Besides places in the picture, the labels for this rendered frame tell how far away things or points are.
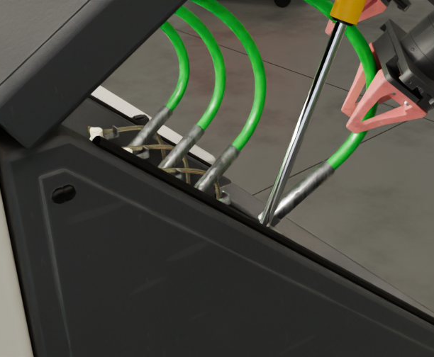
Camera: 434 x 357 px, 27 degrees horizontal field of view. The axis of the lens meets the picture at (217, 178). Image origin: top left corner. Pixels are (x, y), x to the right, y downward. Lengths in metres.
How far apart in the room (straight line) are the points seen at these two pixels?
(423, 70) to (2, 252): 0.54
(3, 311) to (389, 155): 3.15
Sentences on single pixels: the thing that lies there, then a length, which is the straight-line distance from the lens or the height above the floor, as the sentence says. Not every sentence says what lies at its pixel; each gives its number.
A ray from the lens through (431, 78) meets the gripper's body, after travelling 0.91.
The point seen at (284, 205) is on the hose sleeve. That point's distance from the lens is 0.95.
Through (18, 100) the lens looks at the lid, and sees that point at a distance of 0.43.
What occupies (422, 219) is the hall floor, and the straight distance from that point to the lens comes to 3.18.
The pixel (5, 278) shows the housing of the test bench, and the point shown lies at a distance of 0.49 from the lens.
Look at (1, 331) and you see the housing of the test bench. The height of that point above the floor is 1.35.
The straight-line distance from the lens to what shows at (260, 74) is 1.09.
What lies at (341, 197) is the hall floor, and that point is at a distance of 3.29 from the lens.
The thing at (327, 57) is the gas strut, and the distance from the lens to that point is 0.60.
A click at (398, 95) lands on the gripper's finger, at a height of 1.28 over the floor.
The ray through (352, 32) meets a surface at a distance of 0.90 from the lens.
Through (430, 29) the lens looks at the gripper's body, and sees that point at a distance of 0.90.
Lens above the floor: 1.65
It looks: 29 degrees down
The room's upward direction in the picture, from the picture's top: 4 degrees counter-clockwise
